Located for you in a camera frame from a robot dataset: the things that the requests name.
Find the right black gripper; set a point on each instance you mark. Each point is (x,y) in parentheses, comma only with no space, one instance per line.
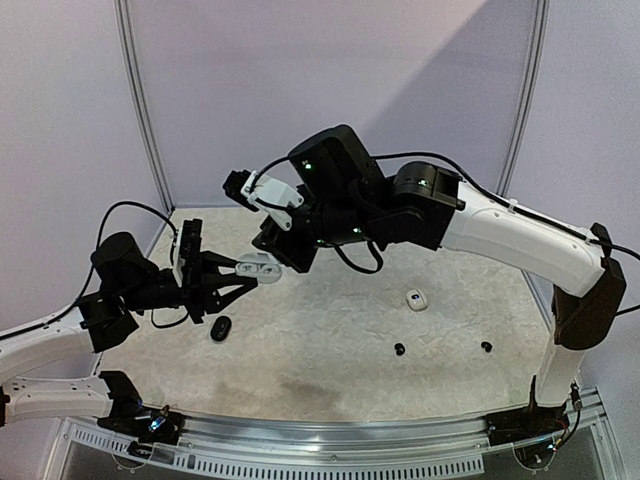
(282,245)

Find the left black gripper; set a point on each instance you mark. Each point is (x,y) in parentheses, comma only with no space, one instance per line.
(195,293)

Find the small white oval case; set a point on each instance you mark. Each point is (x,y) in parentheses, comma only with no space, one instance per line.
(263,267)

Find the black oval charging case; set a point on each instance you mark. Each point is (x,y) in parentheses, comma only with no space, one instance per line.
(220,329)

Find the white earbud charging case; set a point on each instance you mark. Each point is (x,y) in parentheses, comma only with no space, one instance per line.
(416,300)

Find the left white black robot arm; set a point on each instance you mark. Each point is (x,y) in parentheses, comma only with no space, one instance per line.
(130,284)

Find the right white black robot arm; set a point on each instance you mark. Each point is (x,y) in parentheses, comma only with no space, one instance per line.
(430,201)

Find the black earbud centre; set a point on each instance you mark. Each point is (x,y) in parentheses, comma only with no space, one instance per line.
(399,349)

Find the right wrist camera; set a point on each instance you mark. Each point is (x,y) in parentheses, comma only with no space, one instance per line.
(266,194)

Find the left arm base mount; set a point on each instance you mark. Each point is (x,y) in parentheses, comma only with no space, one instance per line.
(129,416)

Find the aluminium front rail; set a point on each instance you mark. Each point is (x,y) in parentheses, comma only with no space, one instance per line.
(213,447)

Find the left aluminium frame post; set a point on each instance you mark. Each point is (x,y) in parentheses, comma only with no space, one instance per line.
(132,69)

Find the aluminium frame post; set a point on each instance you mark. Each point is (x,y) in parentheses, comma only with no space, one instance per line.
(526,94)
(132,69)

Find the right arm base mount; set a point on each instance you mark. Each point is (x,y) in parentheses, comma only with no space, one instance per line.
(533,420)

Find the right aluminium frame post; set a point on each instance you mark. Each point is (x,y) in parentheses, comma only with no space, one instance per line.
(526,94)

